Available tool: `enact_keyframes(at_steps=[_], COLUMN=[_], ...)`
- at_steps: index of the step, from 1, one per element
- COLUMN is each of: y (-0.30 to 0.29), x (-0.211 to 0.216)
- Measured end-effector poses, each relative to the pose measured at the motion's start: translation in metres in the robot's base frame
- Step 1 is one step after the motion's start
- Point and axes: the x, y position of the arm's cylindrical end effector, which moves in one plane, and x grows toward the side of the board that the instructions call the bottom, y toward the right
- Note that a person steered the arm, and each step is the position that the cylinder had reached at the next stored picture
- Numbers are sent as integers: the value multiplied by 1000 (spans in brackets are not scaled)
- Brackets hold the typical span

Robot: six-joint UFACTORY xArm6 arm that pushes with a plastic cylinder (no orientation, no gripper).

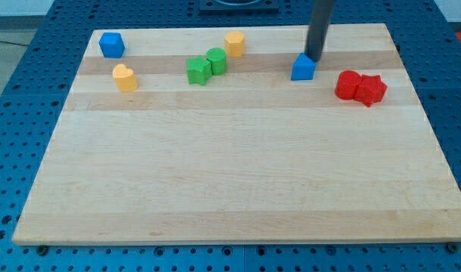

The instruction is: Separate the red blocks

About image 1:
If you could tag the wooden board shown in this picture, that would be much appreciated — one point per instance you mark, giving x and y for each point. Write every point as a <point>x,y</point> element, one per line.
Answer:
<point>249,157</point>

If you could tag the green star block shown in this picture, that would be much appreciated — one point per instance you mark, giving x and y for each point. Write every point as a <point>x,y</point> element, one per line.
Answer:
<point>198,70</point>

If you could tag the green cylinder block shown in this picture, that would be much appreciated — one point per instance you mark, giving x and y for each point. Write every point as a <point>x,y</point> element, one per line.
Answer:
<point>218,59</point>

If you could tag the yellow hexagon block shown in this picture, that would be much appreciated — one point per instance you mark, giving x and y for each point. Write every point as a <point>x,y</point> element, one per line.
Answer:
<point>234,44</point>

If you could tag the blue pentagon block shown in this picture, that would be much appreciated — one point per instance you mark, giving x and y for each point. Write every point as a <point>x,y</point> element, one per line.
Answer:
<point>303,68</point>

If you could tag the yellow heart block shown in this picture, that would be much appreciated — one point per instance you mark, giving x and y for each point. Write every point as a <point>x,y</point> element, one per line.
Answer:
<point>124,78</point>

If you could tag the red cylinder block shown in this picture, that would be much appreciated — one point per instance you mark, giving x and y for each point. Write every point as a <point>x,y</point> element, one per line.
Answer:
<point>347,84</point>

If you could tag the red star block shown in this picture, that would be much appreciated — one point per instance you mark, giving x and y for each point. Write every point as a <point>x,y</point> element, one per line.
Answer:
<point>370,90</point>

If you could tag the blue hexagon block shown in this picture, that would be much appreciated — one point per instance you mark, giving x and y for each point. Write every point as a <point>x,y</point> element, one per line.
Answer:
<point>112,45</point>

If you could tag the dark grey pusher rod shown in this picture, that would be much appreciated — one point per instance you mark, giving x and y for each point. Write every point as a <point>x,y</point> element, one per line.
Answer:
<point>319,23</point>

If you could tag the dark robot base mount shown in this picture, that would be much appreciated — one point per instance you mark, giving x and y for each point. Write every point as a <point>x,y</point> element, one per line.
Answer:
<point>240,6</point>

